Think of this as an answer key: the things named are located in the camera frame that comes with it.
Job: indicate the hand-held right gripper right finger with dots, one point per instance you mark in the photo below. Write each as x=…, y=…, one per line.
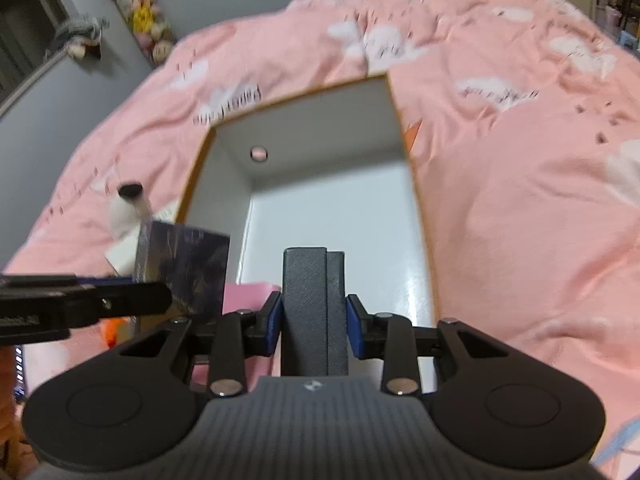
x=354, y=325

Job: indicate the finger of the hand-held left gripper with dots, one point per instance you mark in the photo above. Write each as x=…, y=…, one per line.
x=135, y=297

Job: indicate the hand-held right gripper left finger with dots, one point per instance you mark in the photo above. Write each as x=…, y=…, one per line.
x=273, y=322

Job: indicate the orange crochet ball toy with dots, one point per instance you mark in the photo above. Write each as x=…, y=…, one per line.
x=114, y=332

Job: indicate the dark grey rectangular block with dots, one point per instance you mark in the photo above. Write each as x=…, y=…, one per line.
x=312, y=310

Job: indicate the dark shiny card box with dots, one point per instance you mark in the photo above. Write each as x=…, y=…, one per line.
x=190, y=270

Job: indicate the cardboard box with white inside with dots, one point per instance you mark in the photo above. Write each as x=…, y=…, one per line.
x=320, y=170

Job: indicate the pink flat packet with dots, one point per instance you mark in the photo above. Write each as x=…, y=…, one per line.
x=247, y=296

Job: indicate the white and black plush toy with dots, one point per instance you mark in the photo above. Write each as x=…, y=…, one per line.
x=124, y=220

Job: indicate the pink printed blanket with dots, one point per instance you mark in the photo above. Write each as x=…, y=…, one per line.
x=500, y=160

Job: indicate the grey hanging plush toy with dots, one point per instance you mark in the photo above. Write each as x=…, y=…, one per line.
x=80, y=35

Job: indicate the hanging row of plush toys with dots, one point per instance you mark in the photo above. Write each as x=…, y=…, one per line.
x=137, y=7

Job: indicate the cluttered shelf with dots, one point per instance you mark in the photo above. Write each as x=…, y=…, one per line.
x=617, y=5

